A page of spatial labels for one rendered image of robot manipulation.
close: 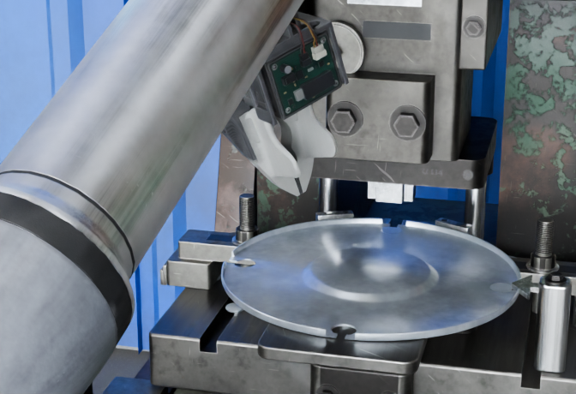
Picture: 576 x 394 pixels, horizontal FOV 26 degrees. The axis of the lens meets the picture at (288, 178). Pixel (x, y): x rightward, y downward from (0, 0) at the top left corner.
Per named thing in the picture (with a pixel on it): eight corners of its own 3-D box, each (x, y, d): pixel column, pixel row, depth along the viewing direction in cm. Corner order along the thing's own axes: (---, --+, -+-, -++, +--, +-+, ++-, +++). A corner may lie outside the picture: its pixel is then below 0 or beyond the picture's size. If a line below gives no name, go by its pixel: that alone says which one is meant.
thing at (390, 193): (411, 204, 129) (412, 170, 128) (365, 200, 130) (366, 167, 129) (416, 194, 132) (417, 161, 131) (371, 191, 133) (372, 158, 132)
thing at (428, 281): (508, 358, 105) (508, 349, 105) (181, 323, 112) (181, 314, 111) (530, 237, 132) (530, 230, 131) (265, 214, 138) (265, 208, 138)
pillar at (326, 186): (335, 247, 141) (337, 128, 137) (316, 246, 141) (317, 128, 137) (339, 241, 143) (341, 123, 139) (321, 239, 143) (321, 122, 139)
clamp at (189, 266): (307, 299, 135) (308, 210, 132) (159, 284, 139) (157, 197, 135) (319, 278, 140) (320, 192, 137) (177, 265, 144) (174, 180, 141)
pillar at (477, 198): (482, 261, 137) (488, 139, 133) (461, 259, 138) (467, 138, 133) (483, 253, 139) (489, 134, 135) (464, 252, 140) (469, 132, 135)
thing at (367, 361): (411, 498, 108) (417, 358, 104) (255, 478, 111) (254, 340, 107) (447, 369, 131) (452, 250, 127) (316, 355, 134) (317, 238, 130)
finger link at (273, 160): (301, 228, 96) (268, 125, 92) (261, 206, 101) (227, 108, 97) (333, 209, 98) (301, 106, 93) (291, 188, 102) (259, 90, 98)
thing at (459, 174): (481, 215, 122) (484, 161, 121) (283, 199, 127) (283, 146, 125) (495, 165, 137) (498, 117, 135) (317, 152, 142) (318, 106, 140)
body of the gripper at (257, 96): (273, 136, 91) (225, -16, 85) (213, 110, 97) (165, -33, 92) (354, 89, 94) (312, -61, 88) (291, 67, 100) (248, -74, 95)
